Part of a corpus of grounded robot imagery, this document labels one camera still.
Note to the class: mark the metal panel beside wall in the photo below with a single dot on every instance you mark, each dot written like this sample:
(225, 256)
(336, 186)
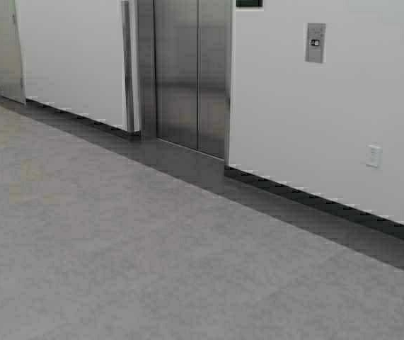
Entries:
(11, 66)

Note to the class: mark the steel corner guard strip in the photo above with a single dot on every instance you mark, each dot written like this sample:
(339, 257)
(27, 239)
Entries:
(129, 96)

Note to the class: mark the stainless elevator door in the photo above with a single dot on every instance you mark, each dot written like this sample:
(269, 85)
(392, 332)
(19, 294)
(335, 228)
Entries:
(185, 72)

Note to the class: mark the white wall outlet plate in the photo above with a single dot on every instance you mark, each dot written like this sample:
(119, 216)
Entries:
(374, 155)

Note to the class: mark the green floor indicator display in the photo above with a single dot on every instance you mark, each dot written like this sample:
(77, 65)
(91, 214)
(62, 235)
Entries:
(249, 3)

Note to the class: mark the elevator call button panel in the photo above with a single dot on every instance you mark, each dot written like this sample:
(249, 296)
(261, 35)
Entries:
(315, 42)

